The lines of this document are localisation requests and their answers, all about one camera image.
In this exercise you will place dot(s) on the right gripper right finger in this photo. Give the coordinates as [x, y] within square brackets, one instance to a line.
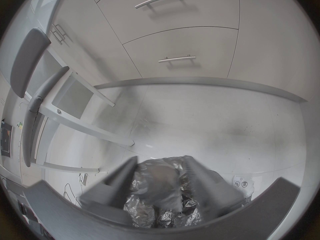
[215, 196]

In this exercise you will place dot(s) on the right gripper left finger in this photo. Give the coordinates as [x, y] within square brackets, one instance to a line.
[112, 189]

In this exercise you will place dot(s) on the clear printed wrapper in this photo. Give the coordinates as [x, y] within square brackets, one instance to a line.
[243, 185]

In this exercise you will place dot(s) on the black plastic bag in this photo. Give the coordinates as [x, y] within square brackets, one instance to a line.
[160, 184]

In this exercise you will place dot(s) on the crumpled black plastic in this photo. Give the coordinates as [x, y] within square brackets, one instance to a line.
[247, 200]

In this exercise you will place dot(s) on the black square panel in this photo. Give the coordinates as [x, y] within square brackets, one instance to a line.
[6, 139]

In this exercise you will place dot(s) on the grey padded chair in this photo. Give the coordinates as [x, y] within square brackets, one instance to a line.
[27, 59]

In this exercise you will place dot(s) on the beige cabinet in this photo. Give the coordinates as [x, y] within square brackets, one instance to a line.
[175, 34]

